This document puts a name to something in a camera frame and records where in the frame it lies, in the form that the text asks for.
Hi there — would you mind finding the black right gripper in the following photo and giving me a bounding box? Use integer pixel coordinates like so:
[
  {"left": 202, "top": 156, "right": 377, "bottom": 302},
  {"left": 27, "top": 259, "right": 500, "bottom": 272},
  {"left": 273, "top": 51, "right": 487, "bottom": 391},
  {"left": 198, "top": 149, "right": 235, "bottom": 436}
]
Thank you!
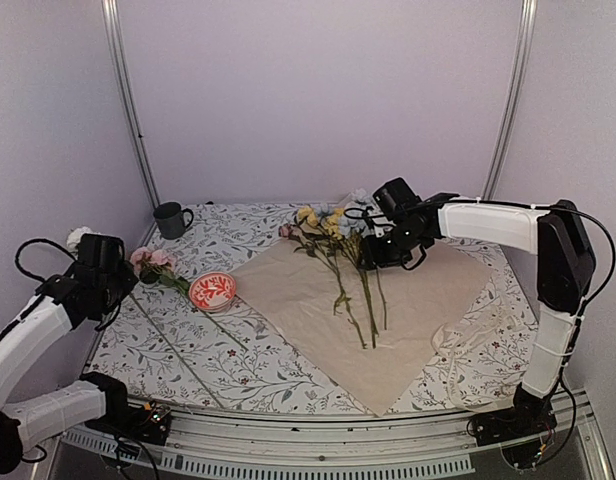
[{"left": 356, "top": 222, "right": 425, "bottom": 271}]

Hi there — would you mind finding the white fake flower stem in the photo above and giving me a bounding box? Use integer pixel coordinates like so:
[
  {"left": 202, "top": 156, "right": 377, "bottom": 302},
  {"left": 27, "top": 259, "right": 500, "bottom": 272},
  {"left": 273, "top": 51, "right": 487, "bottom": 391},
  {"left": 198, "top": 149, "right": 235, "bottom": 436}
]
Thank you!
[{"left": 66, "top": 226, "right": 224, "bottom": 406}]

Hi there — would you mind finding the blue fake flower stem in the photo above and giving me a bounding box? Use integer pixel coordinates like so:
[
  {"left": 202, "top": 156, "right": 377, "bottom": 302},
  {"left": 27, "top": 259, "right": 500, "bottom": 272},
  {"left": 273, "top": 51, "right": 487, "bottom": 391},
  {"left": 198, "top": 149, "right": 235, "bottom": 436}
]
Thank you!
[{"left": 314, "top": 189, "right": 379, "bottom": 349}]

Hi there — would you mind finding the pale pink white flower stem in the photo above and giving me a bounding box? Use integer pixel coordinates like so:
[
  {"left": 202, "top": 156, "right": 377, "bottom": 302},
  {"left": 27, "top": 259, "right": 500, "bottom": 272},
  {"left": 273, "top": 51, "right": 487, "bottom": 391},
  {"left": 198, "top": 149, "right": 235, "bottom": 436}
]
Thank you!
[{"left": 130, "top": 247, "right": 247, "bottom": 351}]

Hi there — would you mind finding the yellow fake flower stem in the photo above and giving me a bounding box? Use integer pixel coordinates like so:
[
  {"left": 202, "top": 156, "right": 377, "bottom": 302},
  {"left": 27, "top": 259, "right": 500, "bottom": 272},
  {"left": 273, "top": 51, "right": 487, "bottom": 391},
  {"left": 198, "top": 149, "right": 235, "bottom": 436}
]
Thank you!
[{"left": 285, "top": 200, "right": 379, "bottom": 340}]

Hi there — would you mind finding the beige wrapping paper sheet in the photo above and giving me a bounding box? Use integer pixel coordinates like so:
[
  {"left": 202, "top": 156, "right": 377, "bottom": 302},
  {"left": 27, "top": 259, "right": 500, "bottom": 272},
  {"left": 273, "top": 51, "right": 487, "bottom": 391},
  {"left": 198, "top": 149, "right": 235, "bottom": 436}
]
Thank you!
[{"left": 231, "top": 240, "right": 493, "bottom": 416}]

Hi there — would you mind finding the right arm base board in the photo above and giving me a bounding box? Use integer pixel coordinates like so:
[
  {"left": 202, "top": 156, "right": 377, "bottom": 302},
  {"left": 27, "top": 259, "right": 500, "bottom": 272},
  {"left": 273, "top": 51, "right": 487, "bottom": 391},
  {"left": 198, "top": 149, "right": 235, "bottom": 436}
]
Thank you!
[{"left": 466, "top": 408, "right": 557, "bottom": 470}]

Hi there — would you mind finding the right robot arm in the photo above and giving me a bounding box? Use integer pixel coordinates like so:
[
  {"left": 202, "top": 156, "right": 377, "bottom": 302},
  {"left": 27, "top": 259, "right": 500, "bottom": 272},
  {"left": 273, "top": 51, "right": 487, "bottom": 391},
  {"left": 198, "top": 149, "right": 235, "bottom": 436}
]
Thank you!
[{"left": 347, "top": 177, "right": 596, "bottom": 436}]

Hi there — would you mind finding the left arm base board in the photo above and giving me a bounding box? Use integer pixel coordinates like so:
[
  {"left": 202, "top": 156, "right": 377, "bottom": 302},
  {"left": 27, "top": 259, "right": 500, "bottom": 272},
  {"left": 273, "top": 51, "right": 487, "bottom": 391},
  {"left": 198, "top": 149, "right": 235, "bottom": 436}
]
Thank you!
[{"left": 85, "top": 401, "right": 172, "bottom": 446}]

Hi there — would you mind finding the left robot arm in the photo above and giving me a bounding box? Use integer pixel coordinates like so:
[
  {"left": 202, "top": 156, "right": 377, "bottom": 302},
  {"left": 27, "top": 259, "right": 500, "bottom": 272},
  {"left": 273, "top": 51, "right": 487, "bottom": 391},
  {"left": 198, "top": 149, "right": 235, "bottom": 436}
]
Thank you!
[{"left": 0, "top": 233, "right": 138, "bottom": 475}]

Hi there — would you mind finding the dark grey mug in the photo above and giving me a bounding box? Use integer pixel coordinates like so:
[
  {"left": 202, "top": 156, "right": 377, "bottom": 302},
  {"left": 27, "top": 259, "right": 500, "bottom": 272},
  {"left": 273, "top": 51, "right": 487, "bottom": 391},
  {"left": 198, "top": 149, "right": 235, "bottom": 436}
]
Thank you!
[{"left": 152, "top": 202, "right": 194, "bottom": 240}]

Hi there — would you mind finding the white lace ribbon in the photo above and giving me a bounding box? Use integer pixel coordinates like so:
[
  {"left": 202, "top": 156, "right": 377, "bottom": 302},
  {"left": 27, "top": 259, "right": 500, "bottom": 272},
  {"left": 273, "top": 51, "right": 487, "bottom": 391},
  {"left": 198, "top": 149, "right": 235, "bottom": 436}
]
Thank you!
[{"left": 427, "top": 277, "right": 537, "bottom": 413}]

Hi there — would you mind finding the red white patterned dish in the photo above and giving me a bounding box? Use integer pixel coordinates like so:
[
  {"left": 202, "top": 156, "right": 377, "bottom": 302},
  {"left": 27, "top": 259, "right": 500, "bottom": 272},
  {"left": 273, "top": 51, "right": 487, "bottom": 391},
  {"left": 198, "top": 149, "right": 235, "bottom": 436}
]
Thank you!
[{"left": 188, "top": 272, "right": 237, "bottom": 312}]

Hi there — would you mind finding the right aluminium frame post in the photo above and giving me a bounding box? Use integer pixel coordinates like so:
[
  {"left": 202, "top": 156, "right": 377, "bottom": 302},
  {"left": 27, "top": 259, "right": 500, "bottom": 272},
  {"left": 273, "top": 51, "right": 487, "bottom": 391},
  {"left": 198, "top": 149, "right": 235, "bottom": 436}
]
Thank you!
[{"left": 482, "top": 0, "right": 538, "bottom": 200}]

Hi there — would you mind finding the aluminium frame post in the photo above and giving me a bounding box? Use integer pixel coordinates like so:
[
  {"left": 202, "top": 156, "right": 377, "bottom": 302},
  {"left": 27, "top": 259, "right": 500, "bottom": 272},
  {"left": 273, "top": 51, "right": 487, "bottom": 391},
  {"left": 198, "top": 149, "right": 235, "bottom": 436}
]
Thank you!
[
  {"left": 101, "top": 0, "right": 160, "bottom": 208},
  {"left": 482, "top": 0, "right": 538, "bottom": 200}
]

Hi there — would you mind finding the left aluminium frame post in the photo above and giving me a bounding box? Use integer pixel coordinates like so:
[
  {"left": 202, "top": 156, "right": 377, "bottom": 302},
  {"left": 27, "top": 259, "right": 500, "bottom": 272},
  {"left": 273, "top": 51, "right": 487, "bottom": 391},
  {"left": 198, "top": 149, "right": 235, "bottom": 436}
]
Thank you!
[{"left": 101, "top": 0, "right": 160, "bottom": 208}]

